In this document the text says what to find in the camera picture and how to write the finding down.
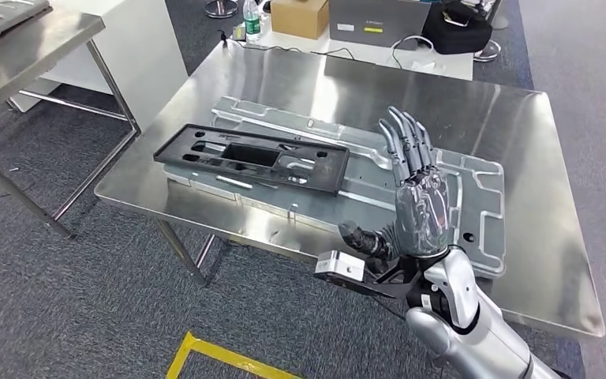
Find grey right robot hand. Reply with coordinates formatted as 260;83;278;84
338;106;452;261

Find black plastic plate part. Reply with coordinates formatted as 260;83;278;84
152;123;351;197

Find steel workbench table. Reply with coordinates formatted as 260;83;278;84
93;40;606;340

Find grey stamped metal panel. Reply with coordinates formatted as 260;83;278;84
163;96;507;280

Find white desk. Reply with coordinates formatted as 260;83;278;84
232;24;476;83

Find round metal chair base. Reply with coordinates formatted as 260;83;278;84
472;38;503;63
204;0;240;20

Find black bag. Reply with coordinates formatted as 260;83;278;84
421;0;494;57

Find grey laptop case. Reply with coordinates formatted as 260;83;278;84
328;0;433;51

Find brown cardboard box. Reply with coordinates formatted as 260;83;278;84
270;0;331;41

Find clear water bottle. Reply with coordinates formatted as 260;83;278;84
242;0;263;43

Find white cabinet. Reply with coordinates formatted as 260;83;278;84
9;0;189;133

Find smaller steel table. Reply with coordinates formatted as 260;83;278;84
0;5;143;241

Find grey metal tray panel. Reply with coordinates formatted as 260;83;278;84
0;0;54;43

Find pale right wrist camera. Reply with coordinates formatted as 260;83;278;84
313;250;420;300

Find white desk cable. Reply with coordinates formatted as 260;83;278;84
389;34;436;70

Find black desk cable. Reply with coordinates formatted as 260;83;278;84
218;31;357;62

